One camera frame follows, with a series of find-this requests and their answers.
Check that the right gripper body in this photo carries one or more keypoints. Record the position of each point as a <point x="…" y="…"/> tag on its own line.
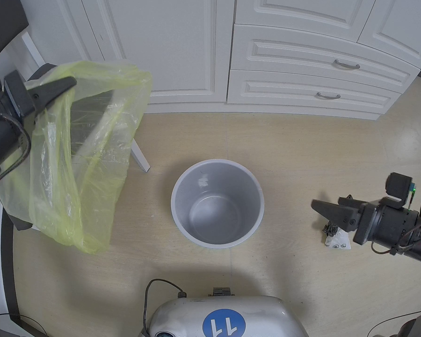
<point x="389" y="226"/>

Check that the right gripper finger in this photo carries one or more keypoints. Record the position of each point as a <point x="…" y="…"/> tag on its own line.
<point x="350" y="201"/>
<point x="340" y="216"/>

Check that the yellow plastic bag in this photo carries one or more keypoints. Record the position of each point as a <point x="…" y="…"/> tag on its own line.
<point x="91" y="153"/>

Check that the white wardrobe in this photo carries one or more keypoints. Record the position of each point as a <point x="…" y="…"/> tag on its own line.
<point x="161" y="30"/>

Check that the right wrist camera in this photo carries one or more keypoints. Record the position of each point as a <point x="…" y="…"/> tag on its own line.
<point x="400" y="184"/>

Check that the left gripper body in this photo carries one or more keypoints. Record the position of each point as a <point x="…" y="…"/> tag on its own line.
<point x="7" y="128"/>

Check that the white chair with grey seat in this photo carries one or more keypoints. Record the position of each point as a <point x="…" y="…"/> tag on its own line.
<point x="3" y="23"/>

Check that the white trash bin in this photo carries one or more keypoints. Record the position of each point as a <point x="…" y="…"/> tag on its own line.
<point x="217" y="219"/>

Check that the white printed wrapper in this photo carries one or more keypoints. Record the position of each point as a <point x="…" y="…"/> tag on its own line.
<point x="338" y="242"/>

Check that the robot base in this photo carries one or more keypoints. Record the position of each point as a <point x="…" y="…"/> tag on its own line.
<point x="182" y="314"/>

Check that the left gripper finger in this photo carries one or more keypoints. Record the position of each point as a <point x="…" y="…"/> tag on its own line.
<point x="45" y="91"/>

